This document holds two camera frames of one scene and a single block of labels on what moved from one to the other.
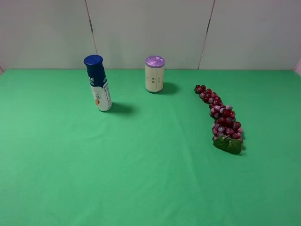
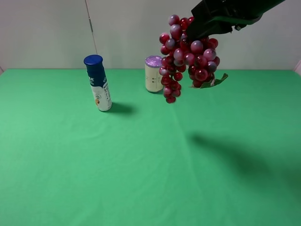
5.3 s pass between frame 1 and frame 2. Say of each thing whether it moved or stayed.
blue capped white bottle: stayed
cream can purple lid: stayed
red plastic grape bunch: moved
